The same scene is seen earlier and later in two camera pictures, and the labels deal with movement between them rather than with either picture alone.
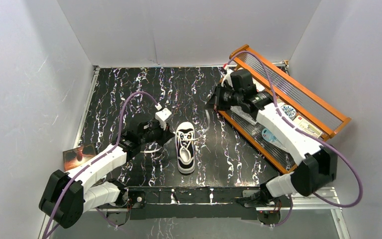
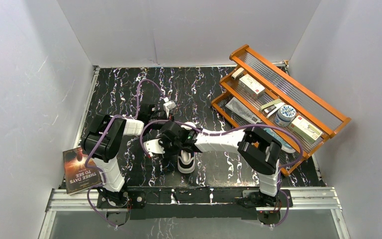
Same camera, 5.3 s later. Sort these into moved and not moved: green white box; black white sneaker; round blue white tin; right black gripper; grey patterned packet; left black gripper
Moved: left black gripper; right black gripper
Not moved: round blue white tin; grey patterned packet; black white sneaker; green white box
